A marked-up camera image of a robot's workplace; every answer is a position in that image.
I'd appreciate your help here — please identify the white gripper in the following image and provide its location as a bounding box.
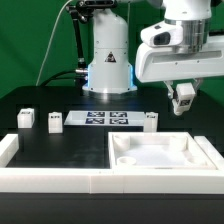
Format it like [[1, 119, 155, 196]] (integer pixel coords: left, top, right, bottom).
[[135, 23, 224, 100]]

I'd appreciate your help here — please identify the white square tabletop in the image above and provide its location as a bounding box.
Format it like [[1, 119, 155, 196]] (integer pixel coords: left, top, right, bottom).
[[108, 132, 217, 170]]

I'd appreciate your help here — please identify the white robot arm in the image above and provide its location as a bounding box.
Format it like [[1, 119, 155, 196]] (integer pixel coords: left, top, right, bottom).
[[83, 0, 224, 95]]

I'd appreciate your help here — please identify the white marker tag sheet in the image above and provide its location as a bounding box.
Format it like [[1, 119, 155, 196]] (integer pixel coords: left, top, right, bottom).
[[64, 111, 145, 126]]

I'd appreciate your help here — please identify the white U-shaped fence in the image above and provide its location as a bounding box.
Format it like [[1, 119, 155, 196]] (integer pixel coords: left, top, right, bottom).
[[0, 134, 224, 194]]

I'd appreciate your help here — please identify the black cable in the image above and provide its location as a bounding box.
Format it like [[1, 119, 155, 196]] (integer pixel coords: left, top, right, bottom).
[[40, 70, 84, 88]]

